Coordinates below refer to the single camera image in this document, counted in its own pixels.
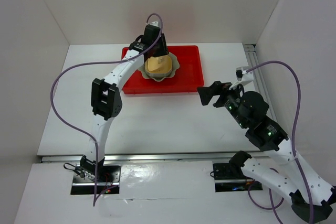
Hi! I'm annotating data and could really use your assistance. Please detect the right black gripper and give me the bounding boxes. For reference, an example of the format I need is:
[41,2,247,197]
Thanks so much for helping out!
[195,79,247,127]

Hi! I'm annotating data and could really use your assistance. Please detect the yellow square plate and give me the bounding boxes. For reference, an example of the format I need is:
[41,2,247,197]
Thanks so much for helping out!
[145,55,172,78]

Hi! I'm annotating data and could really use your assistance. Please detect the green scalloped bowl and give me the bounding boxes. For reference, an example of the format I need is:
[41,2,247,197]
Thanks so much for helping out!
[138,53,180,82]

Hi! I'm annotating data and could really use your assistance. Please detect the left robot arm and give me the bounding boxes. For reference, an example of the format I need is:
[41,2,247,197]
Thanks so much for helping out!
[80,22,168,182]

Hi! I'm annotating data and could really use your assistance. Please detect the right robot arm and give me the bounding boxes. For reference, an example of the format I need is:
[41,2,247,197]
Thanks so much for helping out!
[197,81,335,223]

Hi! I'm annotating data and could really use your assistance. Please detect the red plastic bin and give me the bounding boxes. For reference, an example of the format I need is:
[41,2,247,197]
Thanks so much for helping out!
[122,45,204,94]

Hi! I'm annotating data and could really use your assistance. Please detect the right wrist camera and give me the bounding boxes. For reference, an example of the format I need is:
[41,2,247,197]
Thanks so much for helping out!
[229,66,254,90]

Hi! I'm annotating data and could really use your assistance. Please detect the aluminium rail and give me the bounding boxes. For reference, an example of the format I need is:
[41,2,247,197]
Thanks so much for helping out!
[40,152,284,164]

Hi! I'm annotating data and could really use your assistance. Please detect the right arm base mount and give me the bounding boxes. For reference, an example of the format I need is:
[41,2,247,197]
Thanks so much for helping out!
[210,163,263,193]

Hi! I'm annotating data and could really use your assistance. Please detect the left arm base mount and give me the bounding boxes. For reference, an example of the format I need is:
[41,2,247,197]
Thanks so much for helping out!
[63,163,121,195]

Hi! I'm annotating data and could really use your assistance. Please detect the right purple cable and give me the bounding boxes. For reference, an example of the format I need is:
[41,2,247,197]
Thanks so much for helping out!
[245,60,316,224]

